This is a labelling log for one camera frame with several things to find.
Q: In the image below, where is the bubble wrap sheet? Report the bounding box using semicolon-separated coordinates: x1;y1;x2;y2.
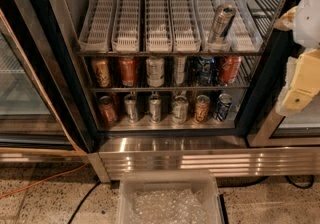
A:
129;189;209;224

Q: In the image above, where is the red can middle shelf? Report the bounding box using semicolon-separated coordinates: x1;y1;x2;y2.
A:
218;56;242;84

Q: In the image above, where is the red can shelf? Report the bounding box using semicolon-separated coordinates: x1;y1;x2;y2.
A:
99;96;118;125
218;56;242;84

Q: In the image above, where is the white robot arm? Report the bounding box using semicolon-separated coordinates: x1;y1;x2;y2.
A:
274;0;320;116

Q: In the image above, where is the white can bottom shelf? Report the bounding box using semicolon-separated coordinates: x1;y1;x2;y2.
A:
172;95;189;124

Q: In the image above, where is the clear plastic bin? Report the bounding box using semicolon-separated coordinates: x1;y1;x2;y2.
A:
116;170;226;224

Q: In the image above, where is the black cable right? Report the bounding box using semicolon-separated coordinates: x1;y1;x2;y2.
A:
217;174;315;190

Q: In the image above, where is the glass fridge door left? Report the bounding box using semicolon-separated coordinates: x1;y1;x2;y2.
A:
0;10;88;163

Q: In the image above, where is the stainless steel fridge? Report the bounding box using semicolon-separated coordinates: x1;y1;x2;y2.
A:
21;0;320;180

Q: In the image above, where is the silver slim can bottom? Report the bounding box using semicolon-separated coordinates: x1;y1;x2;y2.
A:
149;94;161;123

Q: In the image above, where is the orange cable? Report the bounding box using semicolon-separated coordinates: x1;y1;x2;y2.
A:
0;162;90;200

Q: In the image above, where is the silver redbull can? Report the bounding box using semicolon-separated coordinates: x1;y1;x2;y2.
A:
207;4;236;43

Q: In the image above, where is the silver can bottom shelf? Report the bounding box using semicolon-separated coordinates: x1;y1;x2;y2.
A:
124;94;138;123

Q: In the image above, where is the blue can shelf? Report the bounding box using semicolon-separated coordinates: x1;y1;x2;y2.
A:
213;93;232;122
195;56;215;86

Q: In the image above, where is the tan can bottom shelf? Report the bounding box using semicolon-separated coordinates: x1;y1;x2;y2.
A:
193;95;210;123

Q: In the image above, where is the white can middle shelf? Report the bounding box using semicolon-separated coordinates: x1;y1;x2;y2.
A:
146;58;164;87

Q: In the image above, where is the white can shelf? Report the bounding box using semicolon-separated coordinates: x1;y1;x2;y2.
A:
146;58;164;87
172;95;189;124

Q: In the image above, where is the tan can shelf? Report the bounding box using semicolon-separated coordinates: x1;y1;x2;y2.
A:
193;95;210;123
91;58;111;88

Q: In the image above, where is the silver can middle shelf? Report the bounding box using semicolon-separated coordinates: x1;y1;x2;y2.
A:
174;56;187;85

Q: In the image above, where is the blue can middle shelf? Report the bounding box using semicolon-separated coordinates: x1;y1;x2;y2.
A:
195;56;215;86

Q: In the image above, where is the black cable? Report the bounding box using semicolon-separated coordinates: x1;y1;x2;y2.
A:
67;179;102;224
217;174;315;190

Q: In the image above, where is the silver can shelf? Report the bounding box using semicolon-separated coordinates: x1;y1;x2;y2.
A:
174;56;187;85
124;94;138;123

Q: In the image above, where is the black cable left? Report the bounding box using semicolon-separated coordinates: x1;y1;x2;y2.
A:
67;179;102;224

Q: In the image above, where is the blue can bottom shelf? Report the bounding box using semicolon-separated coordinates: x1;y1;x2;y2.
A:
213;93;232;122

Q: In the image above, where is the red can bottom shelf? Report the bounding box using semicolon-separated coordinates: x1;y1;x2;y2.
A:
99;96;118;125

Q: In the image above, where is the tan can middle shelf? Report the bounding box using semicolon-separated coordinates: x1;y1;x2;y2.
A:
91;58;111;88

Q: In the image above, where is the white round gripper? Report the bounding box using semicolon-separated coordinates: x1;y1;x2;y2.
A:
274;6;320;116

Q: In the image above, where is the orange can middle shelf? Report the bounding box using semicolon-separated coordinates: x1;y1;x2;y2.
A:
119;58;137;87

